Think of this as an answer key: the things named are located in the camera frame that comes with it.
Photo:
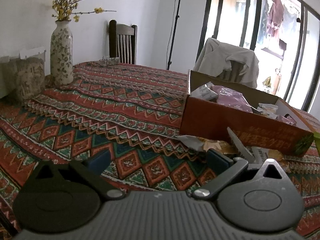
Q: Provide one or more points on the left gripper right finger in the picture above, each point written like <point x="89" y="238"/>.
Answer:
<point x="227" y="171"/>

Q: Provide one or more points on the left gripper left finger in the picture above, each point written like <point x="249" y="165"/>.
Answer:
<point x="88" y="172"/>

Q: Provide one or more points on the clear cookie snack packet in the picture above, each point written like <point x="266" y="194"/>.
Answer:
<point x="254" y="156"/>

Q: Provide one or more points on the orange cardboard snack box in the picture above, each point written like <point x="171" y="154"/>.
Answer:
<point x="211" y="120"/>

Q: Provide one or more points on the patterned red tablecloth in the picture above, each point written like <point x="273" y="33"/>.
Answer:
<point x="135" y="112"/>

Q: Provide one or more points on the pink snack packet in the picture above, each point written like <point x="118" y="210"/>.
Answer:
<point x="231" y="98"/>

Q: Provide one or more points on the white snack packet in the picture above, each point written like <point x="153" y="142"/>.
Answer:
<point x="205" y="92"/>

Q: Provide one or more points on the chair with beige jacket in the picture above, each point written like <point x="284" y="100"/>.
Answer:
<point x="232" y="75"/>

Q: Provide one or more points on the floral tissue box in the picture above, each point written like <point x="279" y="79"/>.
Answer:
<point x="109" y="61"/>

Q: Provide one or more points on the beige jacket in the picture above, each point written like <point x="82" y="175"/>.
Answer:
<point x="217" y="57"/>

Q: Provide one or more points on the clear plastic food container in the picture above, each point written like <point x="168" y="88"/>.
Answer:
<point x="23" y="76"/>

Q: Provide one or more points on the black tripod light stand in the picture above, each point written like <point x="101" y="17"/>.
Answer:
<point x="170" y="46"/>

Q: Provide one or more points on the floral ceramic vase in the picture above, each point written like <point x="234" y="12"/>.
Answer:
<point x="61" y="58"/>

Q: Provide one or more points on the dark wooden chair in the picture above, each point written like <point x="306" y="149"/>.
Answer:
<point x="123" y="42"/>

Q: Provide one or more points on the black framed sliding window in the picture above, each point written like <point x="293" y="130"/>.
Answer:
<point x="288" y="62"/>

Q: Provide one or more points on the hanging red garment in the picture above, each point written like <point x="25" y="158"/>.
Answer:
<point x="275" y="18"/>

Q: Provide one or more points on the yellow flower branches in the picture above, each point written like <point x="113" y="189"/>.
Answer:
<point x="67" y="10"/>

